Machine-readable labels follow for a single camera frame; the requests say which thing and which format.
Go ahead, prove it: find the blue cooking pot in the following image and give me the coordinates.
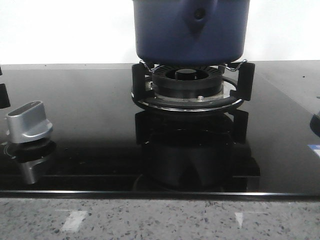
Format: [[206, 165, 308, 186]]
[[132, 0, 250, 66]]

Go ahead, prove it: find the right burner black head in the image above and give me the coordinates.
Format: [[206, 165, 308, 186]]
[[151, 66, 223, 99]]

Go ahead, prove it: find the black glass gas cooktop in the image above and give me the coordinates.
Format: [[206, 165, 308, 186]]
[[0, 67, 320, 200]]

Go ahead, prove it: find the right black pan support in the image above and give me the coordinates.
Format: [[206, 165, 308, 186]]
[[131, 60, 255, 113]]

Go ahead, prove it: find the black pan support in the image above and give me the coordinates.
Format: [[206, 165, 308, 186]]
[[0, 83, 11, 109], [131, 60, 255, 113]]

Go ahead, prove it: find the silver stove control knob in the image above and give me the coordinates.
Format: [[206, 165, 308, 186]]
[[5, 100, 53, 144]]

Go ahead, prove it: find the dark round object at edge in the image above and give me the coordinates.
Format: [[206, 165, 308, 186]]
[[309, 111, 320, 137]]

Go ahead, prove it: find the left black pan support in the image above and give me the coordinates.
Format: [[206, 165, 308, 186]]
[[0, 83, 11, 109]]

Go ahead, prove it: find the blue white label sticker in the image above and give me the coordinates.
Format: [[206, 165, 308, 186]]
[[308, 144, 320, 157]]

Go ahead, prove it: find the wire pot reducer ring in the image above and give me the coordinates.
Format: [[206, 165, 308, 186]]
[[138, 58, 248, 74]]

